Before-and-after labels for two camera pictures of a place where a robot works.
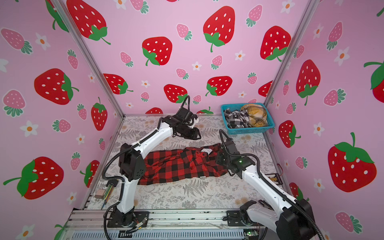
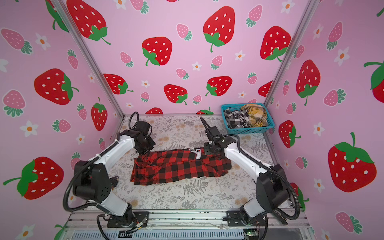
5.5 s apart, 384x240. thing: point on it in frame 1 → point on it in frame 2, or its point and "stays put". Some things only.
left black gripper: (194, 135) → (152, 144)
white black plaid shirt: (237, 119) stays put
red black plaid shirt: (194, 161) stays put
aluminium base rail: (160, 220) stays put
